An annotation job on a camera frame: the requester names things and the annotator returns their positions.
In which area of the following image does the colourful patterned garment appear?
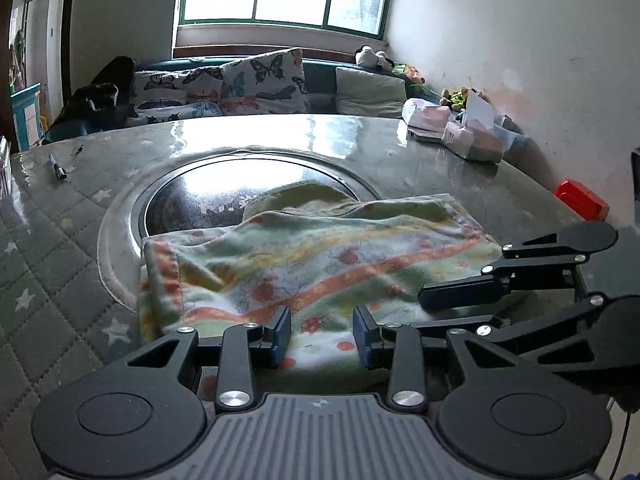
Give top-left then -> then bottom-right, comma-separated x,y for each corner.
137,182 -> 501,393

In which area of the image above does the red plastic box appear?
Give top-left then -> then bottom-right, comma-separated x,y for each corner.
554,179 -> 610,221

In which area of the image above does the tissue pack near white card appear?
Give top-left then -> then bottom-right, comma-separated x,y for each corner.
442,122 -> 504,164

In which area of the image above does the clear plastic storage box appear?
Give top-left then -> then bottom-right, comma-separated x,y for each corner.
492,115 -> 526,151

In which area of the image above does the round glass turntable inset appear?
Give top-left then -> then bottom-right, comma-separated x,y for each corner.
130,153 -> 369,241

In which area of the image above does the pink tissue pack behind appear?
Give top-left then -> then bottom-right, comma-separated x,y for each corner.
401,98 -> 450,131

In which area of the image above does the grey sofa cushion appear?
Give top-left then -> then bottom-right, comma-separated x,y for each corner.
335,67 -> 407,118

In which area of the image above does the black marker pen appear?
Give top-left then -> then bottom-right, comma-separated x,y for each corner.
48,154 -> 67,181

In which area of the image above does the butterfly print folded blanket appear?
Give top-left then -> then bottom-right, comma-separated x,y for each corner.
125,66 -> 222,127

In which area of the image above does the white plush toy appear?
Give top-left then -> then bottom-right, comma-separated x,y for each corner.
355,46 -> 395,72

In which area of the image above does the butterfly print cushion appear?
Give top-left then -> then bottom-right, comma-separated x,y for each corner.
218,48 -> 310,115

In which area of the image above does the blue sofa bench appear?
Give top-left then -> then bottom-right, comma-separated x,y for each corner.
41,55 -> 442,143

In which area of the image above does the black bag on sofa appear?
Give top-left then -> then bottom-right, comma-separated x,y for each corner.
42,56 -> 136,144

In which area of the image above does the blue white cabinet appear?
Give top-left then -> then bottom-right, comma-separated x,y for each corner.
10,82 -> 43,152

